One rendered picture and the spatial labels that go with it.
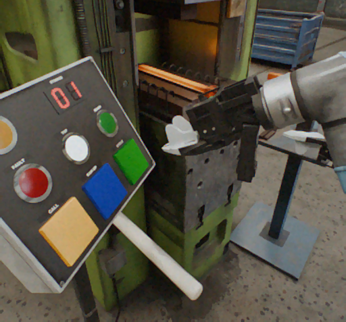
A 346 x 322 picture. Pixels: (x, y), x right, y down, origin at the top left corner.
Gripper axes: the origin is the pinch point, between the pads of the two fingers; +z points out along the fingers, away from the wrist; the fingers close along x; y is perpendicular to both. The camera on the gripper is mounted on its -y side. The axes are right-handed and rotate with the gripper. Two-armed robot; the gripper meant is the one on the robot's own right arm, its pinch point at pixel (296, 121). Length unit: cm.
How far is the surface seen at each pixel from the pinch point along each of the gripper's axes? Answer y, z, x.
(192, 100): 1.4, 30.7, -7.6
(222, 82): 2.4, 36.5, 15.5
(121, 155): -3.4, 14.8, -46.3
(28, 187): -9, 10, -65
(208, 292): 100, 19, -4
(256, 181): 100, 50, 87
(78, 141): -10, 16, -54
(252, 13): -18, 46, 44
